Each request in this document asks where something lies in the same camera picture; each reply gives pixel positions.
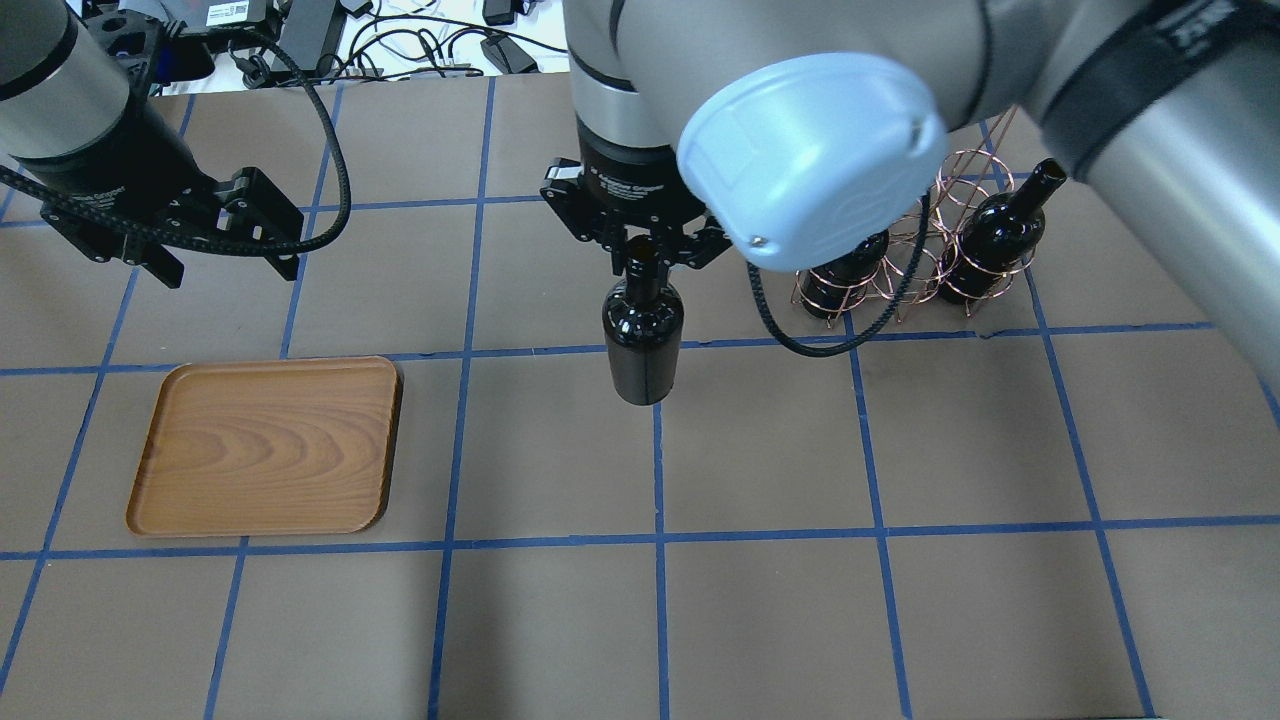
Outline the dark wine bottle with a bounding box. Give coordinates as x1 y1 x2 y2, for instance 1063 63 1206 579
602 234 685 406
794 231 890 324
937 158 1069 305

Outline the wooden tray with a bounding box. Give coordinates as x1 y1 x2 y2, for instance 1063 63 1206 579
125 356 402 538

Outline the black power brick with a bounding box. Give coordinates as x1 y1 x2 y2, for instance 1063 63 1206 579
479 35 540 76

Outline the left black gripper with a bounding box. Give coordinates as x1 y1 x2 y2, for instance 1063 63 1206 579
40 167 303 288

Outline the black braided cable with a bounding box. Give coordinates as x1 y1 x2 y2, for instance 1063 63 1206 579
745 195 933 359
0 26 353 256

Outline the copper wire bottle basket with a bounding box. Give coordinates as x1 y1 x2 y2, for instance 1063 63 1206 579
790 108 1019 329

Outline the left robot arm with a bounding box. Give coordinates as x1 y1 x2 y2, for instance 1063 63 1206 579
1 1 303 281

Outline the black braided left cable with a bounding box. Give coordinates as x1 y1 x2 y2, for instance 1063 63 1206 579
0 26 353 256

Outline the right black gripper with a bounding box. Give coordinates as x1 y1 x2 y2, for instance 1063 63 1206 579
540 135 731 278

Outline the black braided right cable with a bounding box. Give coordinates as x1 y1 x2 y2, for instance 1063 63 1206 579
745 195 933 359

